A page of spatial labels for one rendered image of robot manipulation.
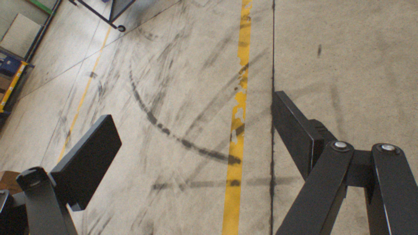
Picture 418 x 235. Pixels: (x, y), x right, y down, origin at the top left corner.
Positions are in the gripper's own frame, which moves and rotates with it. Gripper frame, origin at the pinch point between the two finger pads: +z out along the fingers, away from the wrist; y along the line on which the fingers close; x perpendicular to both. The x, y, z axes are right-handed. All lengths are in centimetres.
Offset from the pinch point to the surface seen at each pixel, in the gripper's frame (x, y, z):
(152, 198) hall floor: -101, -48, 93
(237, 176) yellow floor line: -74, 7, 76
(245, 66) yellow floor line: -33, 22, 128
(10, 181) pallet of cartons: -134, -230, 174
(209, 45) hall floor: -23, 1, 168
